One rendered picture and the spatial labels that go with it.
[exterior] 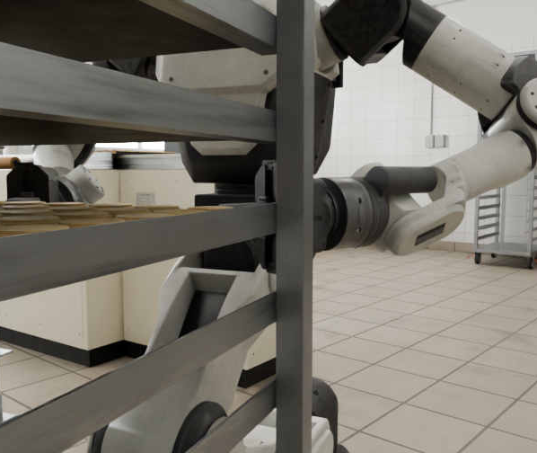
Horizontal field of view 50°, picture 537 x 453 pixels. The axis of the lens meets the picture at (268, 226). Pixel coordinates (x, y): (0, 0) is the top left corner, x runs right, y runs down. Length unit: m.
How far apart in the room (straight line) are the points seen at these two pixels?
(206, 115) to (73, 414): 0.23
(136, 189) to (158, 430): 1.82
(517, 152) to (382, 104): 5.95
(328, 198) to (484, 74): 0.34
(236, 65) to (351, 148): 6.07
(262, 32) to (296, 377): 0.33
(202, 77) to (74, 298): 1.78
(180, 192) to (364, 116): 4.74
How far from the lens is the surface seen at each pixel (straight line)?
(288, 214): 0.57
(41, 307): 2.80
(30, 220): 0.45
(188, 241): 0.43
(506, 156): 0.84
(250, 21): 0.54
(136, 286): 2.57
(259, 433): 1.12
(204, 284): 0.92
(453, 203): 0.76
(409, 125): 6.59
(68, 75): 0.33
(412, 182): 0.73
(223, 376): 0.85
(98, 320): 2.59
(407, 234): 0.73
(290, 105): 0.57
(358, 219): 0.67
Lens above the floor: 0.83
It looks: 5 degrees down
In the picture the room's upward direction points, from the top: straight up
